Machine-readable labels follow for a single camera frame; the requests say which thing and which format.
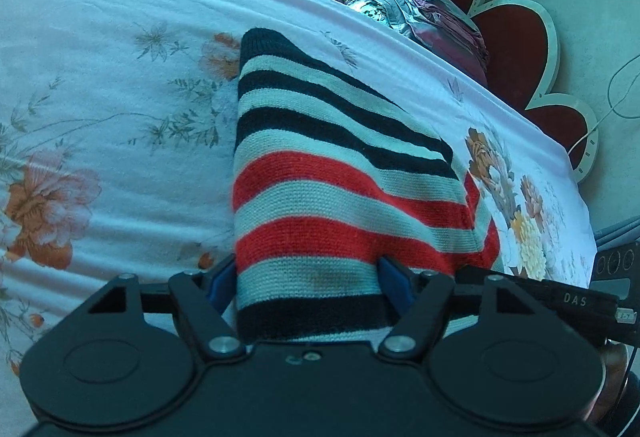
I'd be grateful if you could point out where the white cable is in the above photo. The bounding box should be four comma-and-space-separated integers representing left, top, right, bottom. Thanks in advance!
564, 52, 640, 158

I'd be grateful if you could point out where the striped knit sweater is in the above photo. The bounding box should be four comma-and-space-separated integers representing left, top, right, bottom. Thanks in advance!
231, 28, 502, 344

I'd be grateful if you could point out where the stack of folded blankets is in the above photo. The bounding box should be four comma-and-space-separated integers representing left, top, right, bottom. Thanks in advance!
339, 0, 491, 86

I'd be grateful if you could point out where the red heart-shaped headboard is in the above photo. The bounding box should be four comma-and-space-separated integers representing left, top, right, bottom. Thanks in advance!
440, 0, 600, 184

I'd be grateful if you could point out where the person's right hand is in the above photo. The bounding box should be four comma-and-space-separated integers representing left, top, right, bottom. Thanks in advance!
595, 344, 632, 420

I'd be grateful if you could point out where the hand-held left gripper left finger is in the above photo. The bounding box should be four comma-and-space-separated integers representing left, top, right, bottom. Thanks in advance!
87, 254, 248, 361

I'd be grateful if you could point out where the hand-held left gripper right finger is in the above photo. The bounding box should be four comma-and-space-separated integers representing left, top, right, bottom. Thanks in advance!
377, 257, 540, 361

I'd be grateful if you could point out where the floral bedsheet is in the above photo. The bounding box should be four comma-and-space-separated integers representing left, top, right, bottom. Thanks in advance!
0, 0, 599, 379

